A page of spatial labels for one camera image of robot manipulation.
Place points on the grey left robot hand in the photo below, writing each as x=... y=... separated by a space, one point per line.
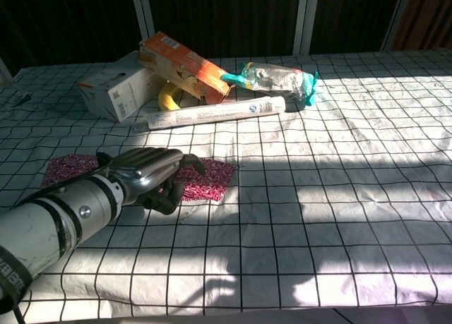
x=148 y=168

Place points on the red patterned card strip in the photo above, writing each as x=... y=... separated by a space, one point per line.
x=215 y=175

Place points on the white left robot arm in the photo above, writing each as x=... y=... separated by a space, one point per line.
x=39 y=225

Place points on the yellow banana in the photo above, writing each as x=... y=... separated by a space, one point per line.
x=166 y=100

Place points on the long white narrow box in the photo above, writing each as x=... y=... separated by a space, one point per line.
x=212 y=112

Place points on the white cardboard box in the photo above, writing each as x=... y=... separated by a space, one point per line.
x=106 y=91

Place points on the orange cardboard box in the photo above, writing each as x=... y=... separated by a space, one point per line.
x=190 y=64

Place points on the teal silver snack bag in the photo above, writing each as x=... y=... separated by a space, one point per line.
x=272 y=78

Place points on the white black grid tablecloth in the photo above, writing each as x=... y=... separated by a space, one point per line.
x=318 y=197

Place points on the brown curtain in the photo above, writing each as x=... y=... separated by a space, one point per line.
x=427 y=17

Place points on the white window frame post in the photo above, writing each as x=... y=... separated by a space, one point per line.
x=143 y=10
x=397 y=17
x=304 y=17

